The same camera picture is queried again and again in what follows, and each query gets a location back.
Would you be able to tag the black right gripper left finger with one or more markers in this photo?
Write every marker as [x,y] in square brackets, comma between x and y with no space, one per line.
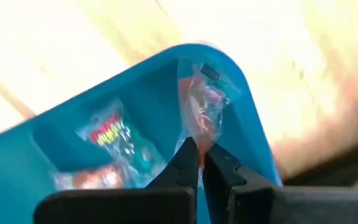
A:
[120,208]

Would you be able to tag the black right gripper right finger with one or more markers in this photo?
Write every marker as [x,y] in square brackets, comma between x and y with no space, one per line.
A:
[250,205]

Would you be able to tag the clear gummy candy pack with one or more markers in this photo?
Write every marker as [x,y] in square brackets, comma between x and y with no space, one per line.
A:
[204,109]
[89,179]
[113,140]

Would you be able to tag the teal plastic tray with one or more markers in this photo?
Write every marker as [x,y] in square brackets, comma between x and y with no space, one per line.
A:
[154,102]

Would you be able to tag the black aluminium frame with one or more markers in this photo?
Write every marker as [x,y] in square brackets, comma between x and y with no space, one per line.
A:
[337,168]

